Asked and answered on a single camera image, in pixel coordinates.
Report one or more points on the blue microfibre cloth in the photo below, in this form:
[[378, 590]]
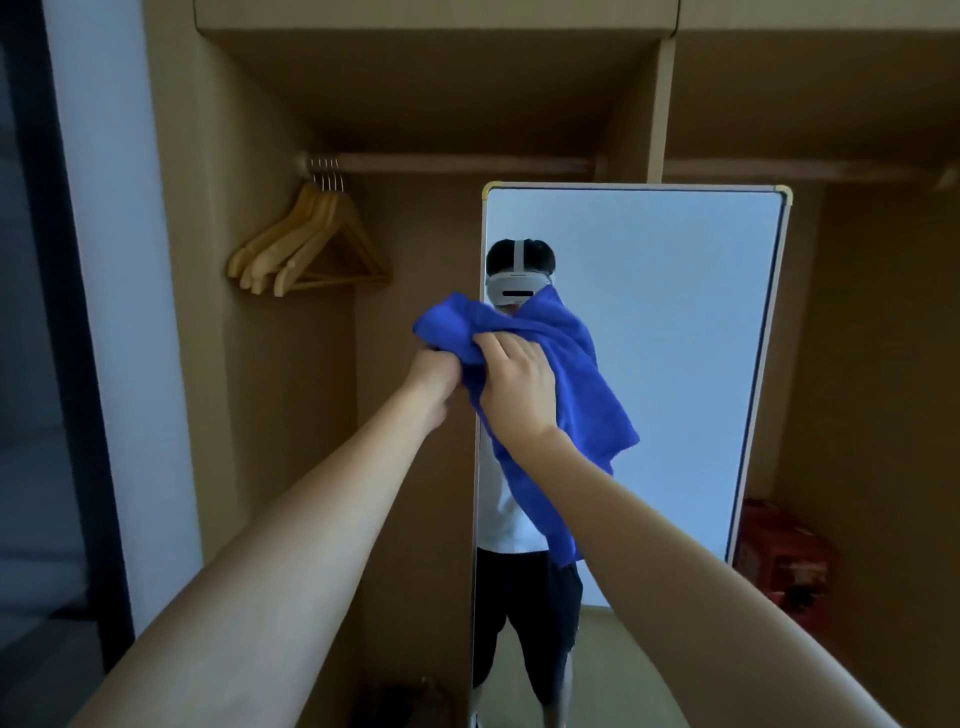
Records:
[[585, 390]]

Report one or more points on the person's right hand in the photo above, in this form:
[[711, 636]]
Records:
[[517, 390]]

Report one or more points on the light wooden wardrobe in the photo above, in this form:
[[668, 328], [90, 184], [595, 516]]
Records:
[[862, 337]]

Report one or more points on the clear bag of slippers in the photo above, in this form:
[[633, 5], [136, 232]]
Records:
[[405, 705]]

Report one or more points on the person's left hand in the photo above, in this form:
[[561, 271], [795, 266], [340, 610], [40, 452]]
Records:
[[435, 382]]

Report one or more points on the wooden upper cabinet door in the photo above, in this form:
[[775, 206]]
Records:
[[817, 13], [435, 13]]

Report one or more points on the person's left forearm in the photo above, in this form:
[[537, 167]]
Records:
[[255, 585]]

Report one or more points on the person's right forearm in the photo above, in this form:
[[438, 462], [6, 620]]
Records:
[[712, 600]]

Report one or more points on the tall mirror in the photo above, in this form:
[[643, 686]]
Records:
[[675, 300]]

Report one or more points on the black framed glass door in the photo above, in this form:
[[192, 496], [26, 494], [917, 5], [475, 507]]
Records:
[[45, 412]]

